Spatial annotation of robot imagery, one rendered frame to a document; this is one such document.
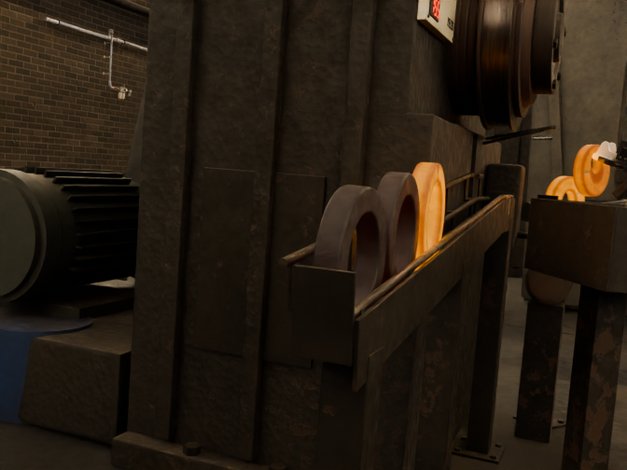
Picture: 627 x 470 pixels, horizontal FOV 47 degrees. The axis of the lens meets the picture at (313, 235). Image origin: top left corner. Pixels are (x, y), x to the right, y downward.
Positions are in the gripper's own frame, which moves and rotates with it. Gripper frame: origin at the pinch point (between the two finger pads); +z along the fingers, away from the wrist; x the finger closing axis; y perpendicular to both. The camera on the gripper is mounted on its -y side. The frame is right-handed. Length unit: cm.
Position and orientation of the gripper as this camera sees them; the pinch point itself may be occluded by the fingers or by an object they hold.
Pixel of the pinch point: (592, 156)
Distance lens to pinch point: 230.8
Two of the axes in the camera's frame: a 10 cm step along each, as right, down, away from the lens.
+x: -7.8, -0.1, -6.2
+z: -5.7, -3.7, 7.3
